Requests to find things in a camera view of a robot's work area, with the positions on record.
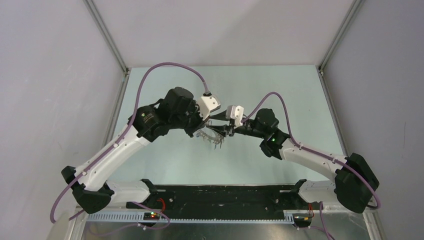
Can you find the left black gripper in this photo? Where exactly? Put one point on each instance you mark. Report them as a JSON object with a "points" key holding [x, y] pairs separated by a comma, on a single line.
{"points": [[200, 122]]}

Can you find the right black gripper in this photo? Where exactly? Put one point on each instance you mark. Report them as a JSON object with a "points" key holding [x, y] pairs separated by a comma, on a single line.
{"points": [[224, 130]]}

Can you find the metal disc keyring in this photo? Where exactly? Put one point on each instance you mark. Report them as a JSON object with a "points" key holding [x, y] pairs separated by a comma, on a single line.
{"points": [[211, 136]]}

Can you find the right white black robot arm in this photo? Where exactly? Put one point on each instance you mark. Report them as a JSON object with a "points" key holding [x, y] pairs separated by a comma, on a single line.
{"points": [[351, 181]]}

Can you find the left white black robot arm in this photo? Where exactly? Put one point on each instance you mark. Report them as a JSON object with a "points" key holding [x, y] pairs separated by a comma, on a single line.
{"points": [[177, 110]]}

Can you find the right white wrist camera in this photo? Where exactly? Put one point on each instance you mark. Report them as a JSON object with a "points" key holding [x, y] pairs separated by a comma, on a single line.
{"points": [[235, 113]]}

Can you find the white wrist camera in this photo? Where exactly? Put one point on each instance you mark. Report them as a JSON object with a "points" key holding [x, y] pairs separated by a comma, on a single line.
{"points": [[235, 113], [207, 105]]}

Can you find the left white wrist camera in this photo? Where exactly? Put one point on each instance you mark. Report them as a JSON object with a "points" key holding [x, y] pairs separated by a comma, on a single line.
{"points": [[207, 105]]}

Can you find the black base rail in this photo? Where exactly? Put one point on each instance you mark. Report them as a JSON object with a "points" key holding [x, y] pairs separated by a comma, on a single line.
{"points": [[227, 202]]}

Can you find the grey slotted cable duct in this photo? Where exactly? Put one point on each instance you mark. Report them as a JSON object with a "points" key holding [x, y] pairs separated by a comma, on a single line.
{"points": [[147, 217]]}

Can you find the left aluminium frame post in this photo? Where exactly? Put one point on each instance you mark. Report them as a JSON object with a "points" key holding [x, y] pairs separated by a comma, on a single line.
{"points": [[104, 31]]}

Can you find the aluminium frame post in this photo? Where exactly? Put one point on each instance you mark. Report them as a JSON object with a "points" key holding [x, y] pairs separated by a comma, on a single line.
{"points": [[104, 31], [347, 21]]}

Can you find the right aluminium frame post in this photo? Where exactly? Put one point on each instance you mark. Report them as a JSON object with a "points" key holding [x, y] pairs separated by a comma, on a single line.
{"points": [[347, 21]]}

